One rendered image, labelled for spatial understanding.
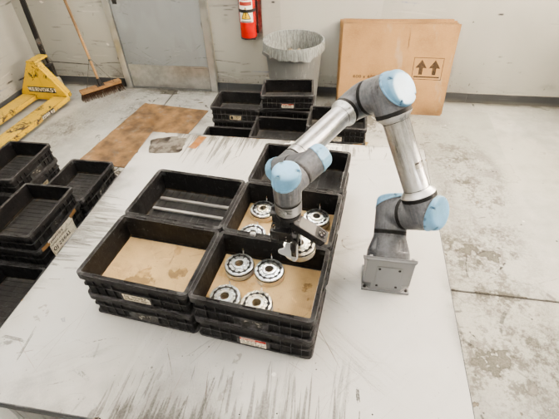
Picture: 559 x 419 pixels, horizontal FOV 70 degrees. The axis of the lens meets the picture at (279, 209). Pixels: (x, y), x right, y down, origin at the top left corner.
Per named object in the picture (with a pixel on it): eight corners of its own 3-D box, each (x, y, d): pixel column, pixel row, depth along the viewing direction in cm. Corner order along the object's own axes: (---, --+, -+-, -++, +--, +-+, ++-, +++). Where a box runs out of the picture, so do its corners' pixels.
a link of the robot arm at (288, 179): (309, 165, 98) (287, 184, 94) (309, 195, 106) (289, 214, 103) (285, 153, 102) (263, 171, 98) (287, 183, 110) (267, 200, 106)
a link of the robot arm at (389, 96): (419, 220, 145) (373, 75, 132) (457, 221, 133) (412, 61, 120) (400, 236, 139) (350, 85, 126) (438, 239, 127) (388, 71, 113)
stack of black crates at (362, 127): (360, 160, 308) (367, 108, 278) (359, 184, 286) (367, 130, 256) (309, 157, 314) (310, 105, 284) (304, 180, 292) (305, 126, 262)
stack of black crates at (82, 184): (89, 198, 284) (71, 158, 261) (128, 201, 279) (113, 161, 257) (56, 237, 254) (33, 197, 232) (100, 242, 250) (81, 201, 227)
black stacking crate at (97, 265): (224, 252, 151) (220, 231, 143) (192, 318, 130) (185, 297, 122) (131, 235, 159) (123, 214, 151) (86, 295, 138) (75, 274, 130)
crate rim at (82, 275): (221, 234, 145) (220, 229, 143) (186, 301, 123) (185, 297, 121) (124, 218, 153) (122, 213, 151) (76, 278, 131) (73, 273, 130)
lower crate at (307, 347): (327, 289, 150) (328, 268, 142) (312, 362, 129) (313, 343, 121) (228, 270, 158) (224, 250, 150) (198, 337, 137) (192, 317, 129)
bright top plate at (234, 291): (244, 288, 133) (244, 287, 132) (234, 313, 125) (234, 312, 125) (215, 283, 134) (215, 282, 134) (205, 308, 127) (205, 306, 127)
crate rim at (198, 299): (330, 253, 136) (330, 248, 135) (314, 328, 115) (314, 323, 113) (221, 234, 145) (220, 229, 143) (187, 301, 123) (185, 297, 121)
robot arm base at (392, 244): (408, 259, 150) (410, 233, 150) (410, 260, 135) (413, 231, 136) (368, 254, 154) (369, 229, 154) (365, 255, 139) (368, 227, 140)
